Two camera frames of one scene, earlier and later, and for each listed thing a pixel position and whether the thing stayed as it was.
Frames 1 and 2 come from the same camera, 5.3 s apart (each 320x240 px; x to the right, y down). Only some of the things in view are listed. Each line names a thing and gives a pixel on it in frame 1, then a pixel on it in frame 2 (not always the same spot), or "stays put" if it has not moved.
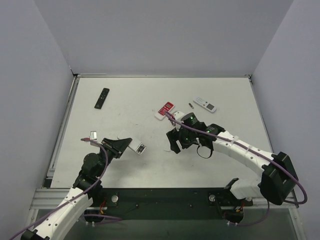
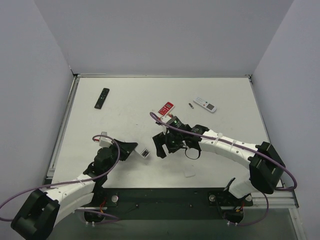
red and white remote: [161, 114] stays put
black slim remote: [101, 98] stays put
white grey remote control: [135, 145] → [144, 153]
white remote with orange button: [205, 104] stays put
